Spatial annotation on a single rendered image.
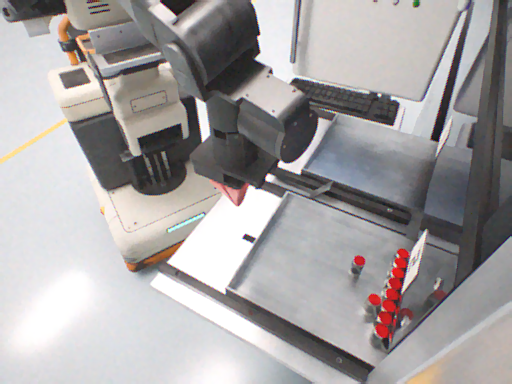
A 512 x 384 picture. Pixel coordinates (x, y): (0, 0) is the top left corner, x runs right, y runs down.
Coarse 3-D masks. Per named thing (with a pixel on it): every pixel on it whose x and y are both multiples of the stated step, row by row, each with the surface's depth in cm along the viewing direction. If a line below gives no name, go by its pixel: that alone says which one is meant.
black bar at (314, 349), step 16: (176, 272) 60; (192, 288) 59; (208, 288) 58; (224, 304) 56; (240, 304) 56; (256, 320) 54; (272, 320) 54; (288, 336) 52; (304, 336) 52; (320, 352) 51; (336, 368) 50; (352, 368) 49
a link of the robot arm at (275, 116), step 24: (168, 48) 27; (192, 72) 28; (240, 72) 31; (264, 72) 30; (240, 96) 29; (264, 96) 29; (288, 96) 28; (240, 120) 31; (264, 120) 29; (288, 120) 28; (312, 120) 31; (264, 144) 31; (288, 144) 30
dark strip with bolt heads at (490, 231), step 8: (504, 208) 25; (496, 216) 26; (504, 216) 25; (488, 224) 27; (496, 224) 26; (504, 224) 24; (488, 232) 27; (496, 232) 25; (504, 232) 24; (488, 240) 26; (496, 240) 24; (504, 240) 23; (488, 248) 25; (496, 248) 24; (488, 256) 25; (440, 280) 32
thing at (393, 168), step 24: (336, 120) 93; (360, 120) 89; (336, 144) 88; (360, 144) 88; (384, 144) 88; (408, 144) 87; (432, 144) 84; (312, 168) 81; (336, 168) 81; (360, 168) 81; (384, 168) 81; (408, 168) 81; (432, 168) 81; (360, 192) 72; (384, 192) 76; (408, 192) 76
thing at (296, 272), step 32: (288, 192) 71; (288, 224) 70; (320, 224) 70; (352, 224) 68; (256, 256) 64; (288, 256) 64; (320, 256) 64; (352, 256) 64; (384, 256) 64; (224, 288) 57; (256, 288) 60; (288, 288) 60; (320, 288) 60; (352, 288) 60; (288, 320) 53; (320, 320) 56; (352, 320) 56; (352, 352) 49; (384, 352) 52
